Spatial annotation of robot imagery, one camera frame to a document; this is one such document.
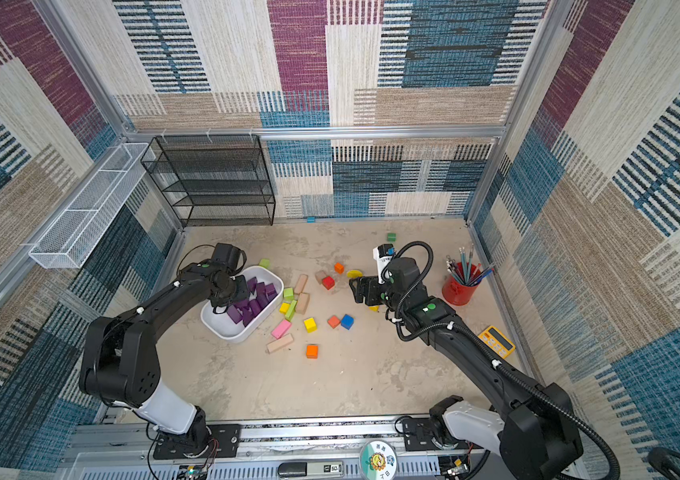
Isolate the purple triangle block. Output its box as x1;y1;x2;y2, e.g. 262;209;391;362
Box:
247;277;258;293

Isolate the purple cylinder block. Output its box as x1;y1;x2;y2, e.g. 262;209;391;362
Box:
226;305;242;324

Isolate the white plastic storage bin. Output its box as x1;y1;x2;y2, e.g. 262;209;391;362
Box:
200;266;285;343

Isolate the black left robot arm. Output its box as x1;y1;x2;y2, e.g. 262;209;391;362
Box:
79;243;250;458

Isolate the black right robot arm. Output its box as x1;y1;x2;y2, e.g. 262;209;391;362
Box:
349;243;621;479

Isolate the blue cube block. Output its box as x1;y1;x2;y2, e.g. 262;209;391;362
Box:
341;315;355;330

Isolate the red cube block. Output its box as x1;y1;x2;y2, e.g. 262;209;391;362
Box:
322;276;336;290

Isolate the red-orange small cube block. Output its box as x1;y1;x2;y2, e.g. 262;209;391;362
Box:
328;316;341;329

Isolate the lime green flat block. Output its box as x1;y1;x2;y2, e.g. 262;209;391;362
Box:
285;300;297;321

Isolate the pink rectangular block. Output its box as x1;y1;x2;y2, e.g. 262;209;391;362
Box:
271;319;292;339

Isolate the long natural wood block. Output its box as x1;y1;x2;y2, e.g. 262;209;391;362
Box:
266;334;294;354

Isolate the orange cube block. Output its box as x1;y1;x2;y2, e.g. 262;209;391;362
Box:
306;345;319;359

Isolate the red pen holder cup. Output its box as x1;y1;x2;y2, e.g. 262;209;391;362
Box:
442;247;495;306

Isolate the yellow calculator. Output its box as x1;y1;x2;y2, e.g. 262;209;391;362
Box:
478;326;516;359

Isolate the round green logo sticker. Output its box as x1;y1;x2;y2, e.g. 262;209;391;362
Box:
359;439;399;480

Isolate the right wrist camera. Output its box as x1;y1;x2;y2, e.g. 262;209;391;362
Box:
373;243;395;284

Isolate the black wire shelf rack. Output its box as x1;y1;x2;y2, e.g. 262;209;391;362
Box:
141;134;276;227

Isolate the white wire mesh basket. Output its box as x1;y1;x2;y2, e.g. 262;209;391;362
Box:
29;143;148;269

